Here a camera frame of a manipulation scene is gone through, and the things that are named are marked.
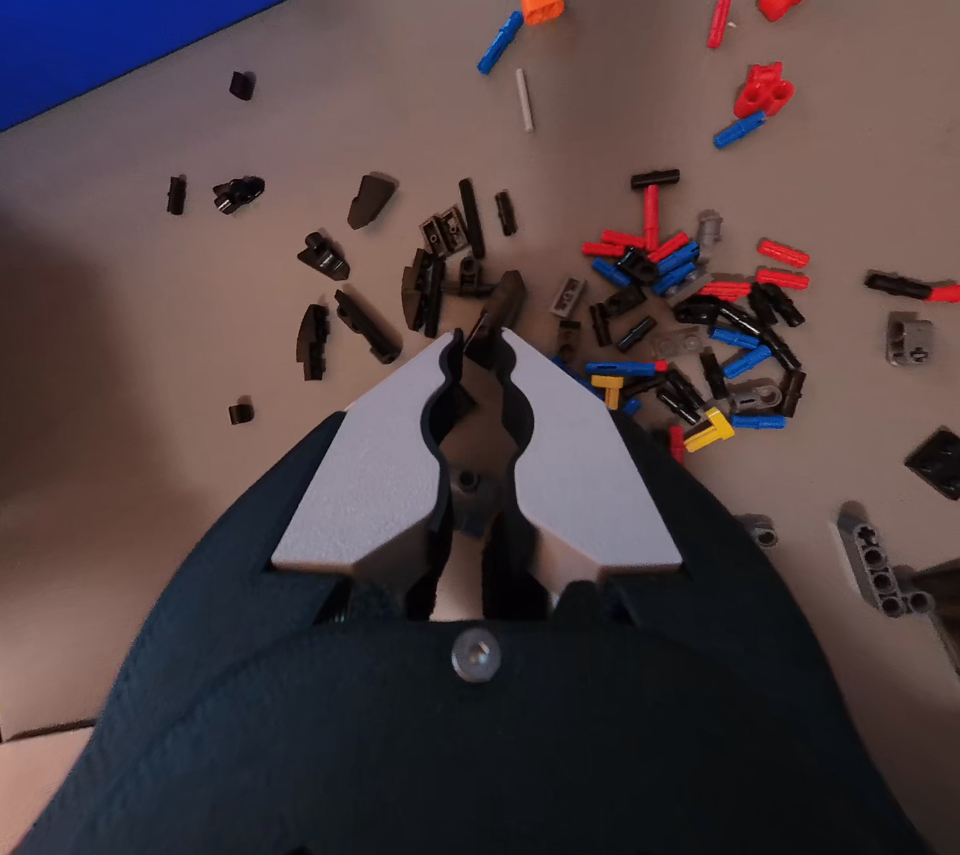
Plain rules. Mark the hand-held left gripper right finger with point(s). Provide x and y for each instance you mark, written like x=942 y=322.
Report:
x=600 y=495

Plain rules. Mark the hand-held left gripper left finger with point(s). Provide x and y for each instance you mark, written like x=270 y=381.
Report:
x=360 y=495

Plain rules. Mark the black curved lego piece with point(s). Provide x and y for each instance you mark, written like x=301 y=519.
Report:
x=499 y=304

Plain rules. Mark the small lego pieces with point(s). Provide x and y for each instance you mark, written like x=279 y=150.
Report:
x=652 y=210

